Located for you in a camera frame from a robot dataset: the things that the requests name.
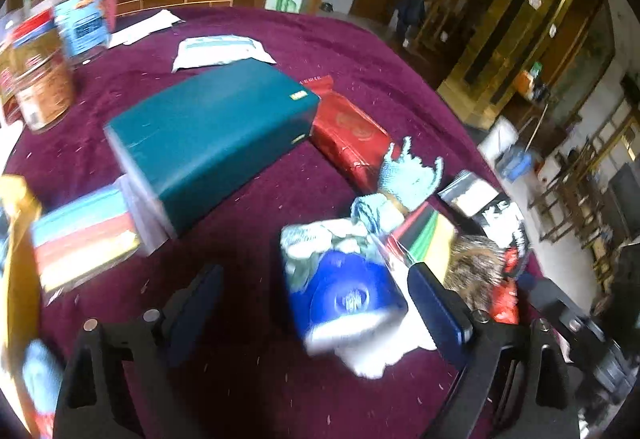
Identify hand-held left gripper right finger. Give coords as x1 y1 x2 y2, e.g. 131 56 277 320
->
407 262 582 439

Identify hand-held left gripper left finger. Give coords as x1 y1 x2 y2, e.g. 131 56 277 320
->
52 263 224 439

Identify brown bristly scrubber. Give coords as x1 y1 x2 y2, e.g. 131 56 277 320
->
442 234 509 311

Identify blue and white tissue pack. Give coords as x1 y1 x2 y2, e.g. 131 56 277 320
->
279 218 437 379

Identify black snack bag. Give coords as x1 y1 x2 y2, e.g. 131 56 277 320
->
437 169 532 326

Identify blue towel with brown band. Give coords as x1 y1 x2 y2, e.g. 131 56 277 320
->
350 137 445 234

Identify gold-rimmed white tray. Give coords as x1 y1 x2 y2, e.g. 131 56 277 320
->
0 174 45 439

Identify blue red yellow cloth pack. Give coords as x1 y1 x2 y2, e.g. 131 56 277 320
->
30 174 172 294

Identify wooden chairs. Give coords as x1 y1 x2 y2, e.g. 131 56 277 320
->
527 109 640 265

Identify teal tissue pack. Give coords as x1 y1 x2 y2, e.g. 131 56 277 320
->
103 60 321 241

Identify blue bucket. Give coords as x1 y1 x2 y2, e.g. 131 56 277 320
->
499 146 534 180

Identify white bucket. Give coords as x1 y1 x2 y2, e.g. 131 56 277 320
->
479 116 522 160

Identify red foil pack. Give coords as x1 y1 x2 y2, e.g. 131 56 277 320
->
298 75 394 196

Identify blue and white wipes pack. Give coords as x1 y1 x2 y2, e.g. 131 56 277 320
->
171 34 277 73

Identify brown label plastic jar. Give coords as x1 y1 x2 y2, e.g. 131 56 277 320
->
9 11 77 134

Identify white paper leaflets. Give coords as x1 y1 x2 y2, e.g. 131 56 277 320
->
107 9 182 49

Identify clear jar with blue label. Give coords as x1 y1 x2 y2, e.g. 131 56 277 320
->
52 0 119 66

